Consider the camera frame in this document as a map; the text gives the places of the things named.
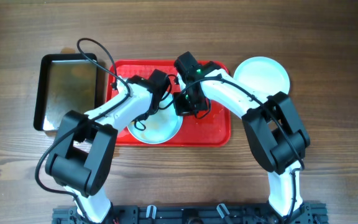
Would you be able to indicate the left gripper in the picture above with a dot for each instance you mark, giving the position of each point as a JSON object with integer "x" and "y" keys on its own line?
{"x": 151, "y": 109}

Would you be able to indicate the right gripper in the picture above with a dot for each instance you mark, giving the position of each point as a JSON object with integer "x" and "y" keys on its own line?
{"x": 182, "y": 110}

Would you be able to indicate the white plate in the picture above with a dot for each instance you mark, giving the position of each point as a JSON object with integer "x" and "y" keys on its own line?
{"x": 159, "y": 127}
{"x": 264, "y": 75}

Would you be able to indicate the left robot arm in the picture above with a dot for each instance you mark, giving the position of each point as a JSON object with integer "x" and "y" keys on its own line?
{"x": 80, "y": 157}

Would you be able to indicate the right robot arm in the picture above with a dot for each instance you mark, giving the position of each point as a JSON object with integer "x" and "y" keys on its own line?
{"x": 276, "y": 135}

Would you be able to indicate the black water tray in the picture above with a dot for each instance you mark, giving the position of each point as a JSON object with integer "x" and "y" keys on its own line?
{"x": 66, "y": 82}

